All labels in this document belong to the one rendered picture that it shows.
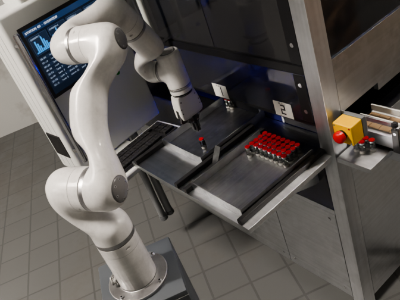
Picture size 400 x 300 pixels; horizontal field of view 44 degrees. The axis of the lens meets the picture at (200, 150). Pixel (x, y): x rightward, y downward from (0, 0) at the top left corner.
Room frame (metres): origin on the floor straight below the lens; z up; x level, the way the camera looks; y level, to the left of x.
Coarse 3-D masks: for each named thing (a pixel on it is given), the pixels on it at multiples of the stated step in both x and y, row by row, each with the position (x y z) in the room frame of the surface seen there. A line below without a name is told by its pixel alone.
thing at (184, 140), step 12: (216, 108) 1.89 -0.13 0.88; (228, 108) 1.85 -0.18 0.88; (240, 108) 1.81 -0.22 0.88; (204, 120) 1.83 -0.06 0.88; (216, 120) 1.79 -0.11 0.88; (228, 120) 1.76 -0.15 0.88; (240, 120) 1.72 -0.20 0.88; (252, 120) 1.65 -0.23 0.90; (180, 132) 1.79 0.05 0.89; (192, 132) 1.77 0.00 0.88; (204, 132) 1.74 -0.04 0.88; (216, 132) 1.70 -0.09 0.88; (228, 132) 1.67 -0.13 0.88; (168, 144) 1.71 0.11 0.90; (180, 144) 1.72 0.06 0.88; (192, 144) 1.69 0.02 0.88; (216, 144) 1.62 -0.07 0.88; (192, 156) 1.57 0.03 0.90; (204, 156) 1.53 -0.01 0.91
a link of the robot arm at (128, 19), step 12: (96, 0) 1.44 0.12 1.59; (108, 0) 1.43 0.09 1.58; (120, 0) 1.45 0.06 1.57; (84, 12) 1.40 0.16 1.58; (96, 12) 1.40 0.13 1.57; (108, 12) 1.40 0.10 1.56; (120, 12) 1.42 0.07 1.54; (132, 12) 1.46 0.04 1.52; (72, 24) 1.39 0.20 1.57; (84, 24) 1.39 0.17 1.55; (120, 24) 1.42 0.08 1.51; (132, 24) 1.45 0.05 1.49; (60, 36) 1.34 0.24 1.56; (132, 36) 1.46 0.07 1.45; (60, 48) 1.32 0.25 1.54; (60, 60) 1.33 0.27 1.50; (72, 60) 1.31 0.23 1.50
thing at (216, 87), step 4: (212, 84) 1.79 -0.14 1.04; (216, 84) 1.77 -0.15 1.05; (216, 88) 1.78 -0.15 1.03; (224, 88) 1.73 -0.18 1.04; (216, 92) 1.79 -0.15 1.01; (220, 92) 1.76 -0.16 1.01; (224, 92) 1.74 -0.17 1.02; (220, 96) 1.77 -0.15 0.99; (224, 96) 1.75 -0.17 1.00; (228, 96) 1.72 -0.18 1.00
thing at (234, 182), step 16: (240, 144) 1.51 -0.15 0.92; (224, 160) 1.47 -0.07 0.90; (240, 160) 1.46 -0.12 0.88; (256, 160) 1.43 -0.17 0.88; (304, 160) 1.31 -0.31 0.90; (208, 176) 1.43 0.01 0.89; (224, 176) 1.41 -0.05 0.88; (240, 176) 1.37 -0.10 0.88; (256, 176) 1.34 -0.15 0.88; (272, 176) 1.31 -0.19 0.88; (208, 192) 1.31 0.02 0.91; (224, 192) 1.32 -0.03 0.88; (240, 192) 1.29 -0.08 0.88; (256, 192) 1.26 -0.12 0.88; (240, 208) 1.22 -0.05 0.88
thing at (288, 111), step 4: (276, 104) 1.48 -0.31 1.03; (280, 104) 1.46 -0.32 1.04; (284, 104) 1.45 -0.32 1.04; (288, 104) 1.43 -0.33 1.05; (276, 108) 1.49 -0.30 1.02; (280, 108) 1.47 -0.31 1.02; (288, 108) 1.43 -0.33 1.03; (276, 112) 1.49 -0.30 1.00; (280, 112) 1.47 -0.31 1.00; (284, 112) 1.46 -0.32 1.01; (288, 112) 1.44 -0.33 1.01; (292, 112) 1.42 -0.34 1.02; (284, 116) 1.46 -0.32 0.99; (288, 116) 1.44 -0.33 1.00; (292, 116) 1.42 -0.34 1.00
